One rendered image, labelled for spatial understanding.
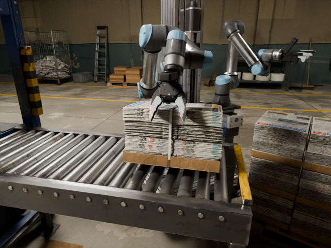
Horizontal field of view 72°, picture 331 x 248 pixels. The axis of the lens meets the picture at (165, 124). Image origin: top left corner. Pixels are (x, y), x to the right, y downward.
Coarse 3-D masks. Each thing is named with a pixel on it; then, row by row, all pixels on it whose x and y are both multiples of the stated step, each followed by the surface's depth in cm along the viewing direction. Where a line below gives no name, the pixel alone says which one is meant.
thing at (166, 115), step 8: (168, 112) 84; (176, 112) 84; (168, 120) 85; (176, 120) 84; (168, 128) 85; (176, 128) 84; (168, 136) 86; (176, 136) 85; (176, 144) 86; (176, 152) 86
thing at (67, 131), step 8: (16, 128) 141; (24, 128) 141; (32, 128) 141; (40, 128) 141; (48, 128) 141; (56, 128) 141; (96, 136) 131; (104, 136) 130; (112, 136) 129; (120, 136) 129; (224, 144) 118; (232, 144) 118; (232, 152) 117; (232, 160) 118
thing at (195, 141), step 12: (192, 108) 88; (204, 108) 89; (216, 108) 90; (180, 120) 83; (192, 120) 82; (204, 120) 82; (216, 120) 80; (180, 132) 84; (192, 132) 83; (204, 132) 82; (216, 132) 81; (180, 144) 86; (192, 144) 85; (204, 144) 84; (216, 144) 82; (180, 156) 86; (192, 156) 85; (204, 156) 85; (216, 156) 84
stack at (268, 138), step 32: (256, 128) 142; (288, 128) 132; (320, 128) 132; (256, 160) 147; (320, 160) 127; (256, 192) 154; (288, 192) 142; (320, 192) 132; (256, 224) 160; (288, 224) 148; (320, 224) 137
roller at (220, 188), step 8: (224, 152) 112; (224, 160) 103; (224, 168) 96; (216, 176) 91; (224, 176) 90; (216, 184) 86; (224, 184) 85; (216, 192) 81; (224, 192) 80; (216, 200) 77; (224, 200) 76
